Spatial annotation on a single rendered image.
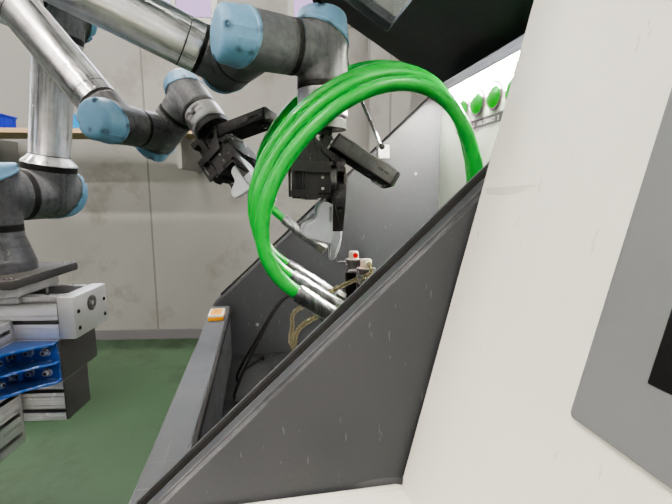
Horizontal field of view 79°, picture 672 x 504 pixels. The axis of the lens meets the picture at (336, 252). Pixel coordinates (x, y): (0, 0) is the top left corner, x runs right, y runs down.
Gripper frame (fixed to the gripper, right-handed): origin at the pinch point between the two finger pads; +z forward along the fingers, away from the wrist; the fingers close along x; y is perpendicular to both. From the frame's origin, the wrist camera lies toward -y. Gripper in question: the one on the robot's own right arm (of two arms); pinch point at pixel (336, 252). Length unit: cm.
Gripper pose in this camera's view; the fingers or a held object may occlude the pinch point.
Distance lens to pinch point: 65.2
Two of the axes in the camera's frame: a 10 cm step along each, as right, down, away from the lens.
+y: -9.8, 0.2, -1.8
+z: 0.0, 9.9, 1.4
